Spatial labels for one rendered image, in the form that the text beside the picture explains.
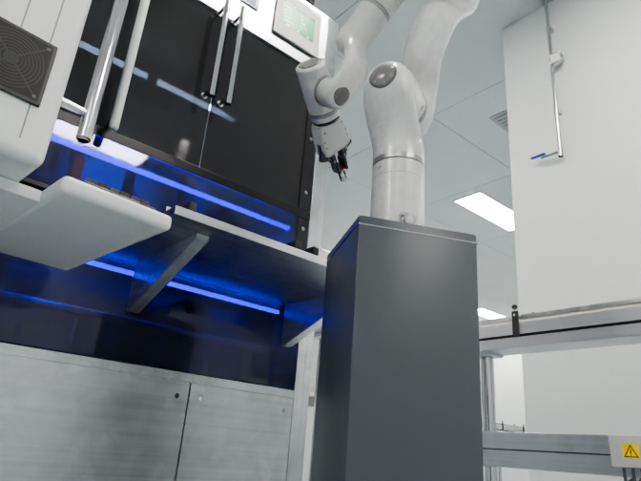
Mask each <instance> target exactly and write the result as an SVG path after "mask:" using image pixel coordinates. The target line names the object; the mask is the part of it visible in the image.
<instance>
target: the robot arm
mask: <svg viewBox="0 0 641 481"><path fill-rule="evenodd" d="M403 1H404V0H362V1H361V2H360V3H359V5H358V6H357V7H356V9H355V10H354V12H353V13H352V14H351V16H350V17H349V19H348V20H347V21H346V23H345V24H344V25H343V27H342V28H341V30H340V32H339V33H338V36H337V39H336V45H337V48H338V50H339V51H340V52H341V53H342V54H343V55H344V59H343V61H342V63H341V66H340V68H339V69H338V71H337V72H336V74H335V75H334V76H333V77H332V76H331V74H330V72H329V70H328V67H327V63H326V60H325V59H323V58H312V59H308V60H305V61H303V62H301V63H300V64H299V65H298V66H297V67H296V73H297V76H298V80H299V83H300V87H301V91H302V94H303V97H304V100H305V103H306V107H307V110H308V113H309V115H310V119H311V121H312V122H313V124H312V136H313V140H314V145H315V149H316V152H317V154H318V155H319V162H322V163H324V162H330V163H331V167H332V170H333V172H334V173H337V174H341V166H342V167H343V168H344V169H348V165H347V160H346V156H347V153H346V152H347V149H348V146H349V145H350V143H351V141H352V140H351V139H350V138H349V134H348V131H347V128H346V125H345V123H344V121H343V118H342V117H341V114H340V108H342V107H343V106H344V105H346V104H347V103H348V101H349V100H350V99H351V98H352V97H353V95H354V94H355V93H356V91H357V90H358V88H359V87H360V86H361V84H362V82H363V80H364V78H365V75H366V69H367V64H366V56H365V53H366V50H367V49H368V47H369V46H370V45H371V43H372V42H373V41H374V40H375V38H376V37H377V36H378V34H379V33H380V32H381V30H382V29H383V28H384V26H385V25H386V24H387V22H388V21H389V19H390V18H391V17H392V15H393V14H394V13H395V11H396V10H397V9H398V8H399V6H400V5H401V4H402V2H403ZM478 3H479V0H438V1H434V2H430V3H427V4H425V5H424V6H423V7H422V8H421V9H420V10H419V12H418V14H417V15H416V17H415V20H414V22H413V24H412V27H411V29H410V32H409V34H408V36H407V39H406V43H405V47H404V51H403V64H402V63H399V62H395V61H389V62H384V63H382V64H380V65H378V66H377V67H375V68H374V69H373V70H372V71H371V72H370V74H369V75H368V77H367V78H366V81H365V84H364V89H363V106H364V112H365V117H366V122H367V127H368V131H369V134H370V138H371V143H372V147H373V165H372V188H371V207H370V217H372V218H378V219H384V220H394V221H399V222H405V223H411V224H416V225H421V226H424V165H425V161H424V142H423V135H424V134H425V133H426V132H427V131H428V129H429V127H430V125H431V123H432V119H433V116H434V113H435V108H436V101H437V94H438V87H439V78H440V70H441V65H442V60H443V56H444V53H445V49H446V46H447V44H448V41H449V39H450V37H451V34H452V33H453V31H454V29H455V27H456V26H457V24H458V23H459V22H460V21H461V20H463V19H464V18H467V17H468V16H470V15H471V14H472V13H473V12H474V11H475V10H476V8H477V6H478ZM336 152H338V155H337V157H338V161H339V162H337V160H336V156H335V153H336Z"/></svg>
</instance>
